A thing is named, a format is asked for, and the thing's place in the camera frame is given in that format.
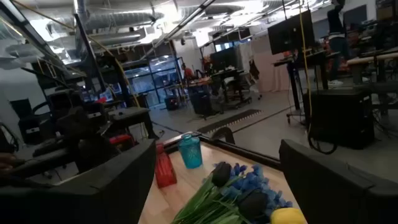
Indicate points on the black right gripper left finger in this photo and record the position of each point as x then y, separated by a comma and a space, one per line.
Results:
93, 202

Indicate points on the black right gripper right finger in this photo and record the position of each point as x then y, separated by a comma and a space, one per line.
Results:
342, 202

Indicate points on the red glass vase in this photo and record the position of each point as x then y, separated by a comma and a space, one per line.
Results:
164, 169

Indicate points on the large blue flower bunch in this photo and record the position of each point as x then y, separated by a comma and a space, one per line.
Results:
248, 183

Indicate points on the teal glass vase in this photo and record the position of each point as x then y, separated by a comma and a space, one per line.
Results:
190, 152

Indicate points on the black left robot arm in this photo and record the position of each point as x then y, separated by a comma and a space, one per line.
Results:
87, 149

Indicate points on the red box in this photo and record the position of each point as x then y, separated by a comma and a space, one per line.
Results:
121, 139

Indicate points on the black equipment box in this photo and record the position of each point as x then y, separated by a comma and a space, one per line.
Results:
339, 118

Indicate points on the black desk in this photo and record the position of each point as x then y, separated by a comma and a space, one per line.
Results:
127, 114

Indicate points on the wooden bench beam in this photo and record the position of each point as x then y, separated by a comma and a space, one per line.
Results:
373, 59

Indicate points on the seated person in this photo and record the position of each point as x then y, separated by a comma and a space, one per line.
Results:
187, 73

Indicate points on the standing person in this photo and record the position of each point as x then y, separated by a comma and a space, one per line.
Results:
337, 40

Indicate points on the black computer monitor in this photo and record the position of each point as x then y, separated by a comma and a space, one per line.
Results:
290, 32

